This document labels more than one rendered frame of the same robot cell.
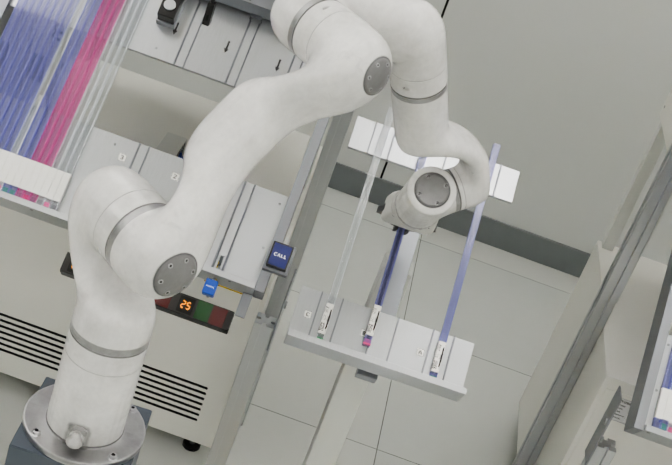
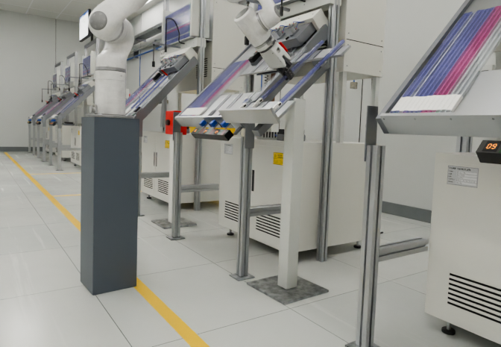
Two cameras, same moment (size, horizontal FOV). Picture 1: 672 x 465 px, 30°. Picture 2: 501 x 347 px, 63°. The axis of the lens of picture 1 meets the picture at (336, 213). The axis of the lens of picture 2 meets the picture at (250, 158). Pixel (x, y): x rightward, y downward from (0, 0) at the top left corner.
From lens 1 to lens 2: 2.24 m
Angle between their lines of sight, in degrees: 58
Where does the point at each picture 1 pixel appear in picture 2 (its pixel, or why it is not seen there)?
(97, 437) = (99, 109)
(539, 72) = not seen: outside the picture
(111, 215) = not seen: hidden behind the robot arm
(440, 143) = not seen: outside the picture
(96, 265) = (106, 47)
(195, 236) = (106, 7)
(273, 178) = not seen: hidden behind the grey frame
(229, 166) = not seen: outside the picture
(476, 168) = not seen: outside the picture
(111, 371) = (98, 76)
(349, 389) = (286, 171)
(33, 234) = (232, 164)
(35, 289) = (235, 187)
